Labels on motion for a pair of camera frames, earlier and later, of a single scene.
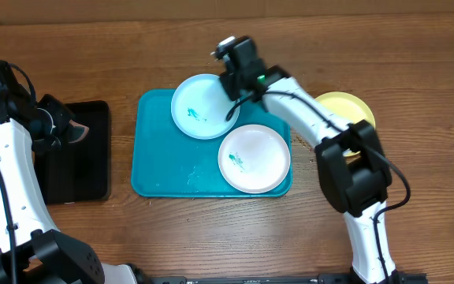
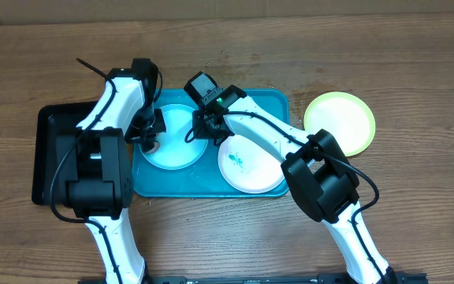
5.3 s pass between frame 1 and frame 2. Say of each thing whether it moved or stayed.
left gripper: moved
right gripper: moved
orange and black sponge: moved
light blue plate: moved
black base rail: stayed
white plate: stayed
